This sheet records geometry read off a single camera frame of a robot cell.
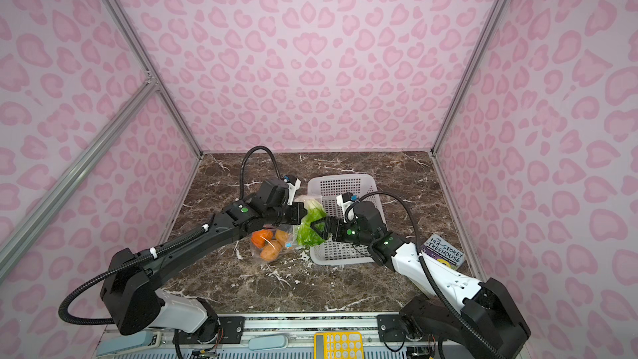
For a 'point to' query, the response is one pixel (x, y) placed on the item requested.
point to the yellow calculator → (338, 345)
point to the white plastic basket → (326, 188)
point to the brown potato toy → (271, 253)
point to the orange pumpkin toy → (258, 241)
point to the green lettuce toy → (306, 234)
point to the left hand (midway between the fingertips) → (310, 209)
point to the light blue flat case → (267, 342)
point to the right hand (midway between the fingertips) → (320, 227)
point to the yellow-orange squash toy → (282, 236)
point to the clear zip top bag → (288, 245)
